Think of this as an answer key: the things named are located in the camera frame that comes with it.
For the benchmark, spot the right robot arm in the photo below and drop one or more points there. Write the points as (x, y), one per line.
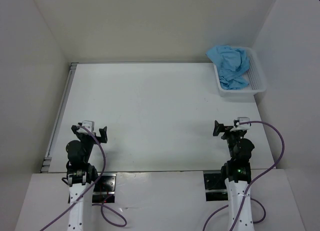
(236, 173)

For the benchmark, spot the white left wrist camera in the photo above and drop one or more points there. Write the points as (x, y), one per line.
(85, 125)

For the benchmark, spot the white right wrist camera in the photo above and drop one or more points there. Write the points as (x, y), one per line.
(241, 124)

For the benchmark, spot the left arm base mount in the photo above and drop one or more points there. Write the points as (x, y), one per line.
(104, 189)

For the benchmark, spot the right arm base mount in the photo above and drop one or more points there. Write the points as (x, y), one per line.
(215, 187)

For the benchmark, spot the aluminium table edge rail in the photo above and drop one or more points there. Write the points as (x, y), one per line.
(57, 123)

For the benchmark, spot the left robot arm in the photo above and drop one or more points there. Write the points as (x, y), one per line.
(81, 175)

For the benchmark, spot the light blue shorts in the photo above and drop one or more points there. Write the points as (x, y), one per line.
(231, 64)

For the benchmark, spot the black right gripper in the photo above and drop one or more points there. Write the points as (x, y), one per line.
(220, 127)

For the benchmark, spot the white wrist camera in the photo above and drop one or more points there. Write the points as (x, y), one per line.
(85, 125)
(241, 124)

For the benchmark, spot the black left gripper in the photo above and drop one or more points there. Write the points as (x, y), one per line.
(103, 133)

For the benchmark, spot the white plastic basket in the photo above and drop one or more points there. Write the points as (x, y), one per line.
(255, 77)

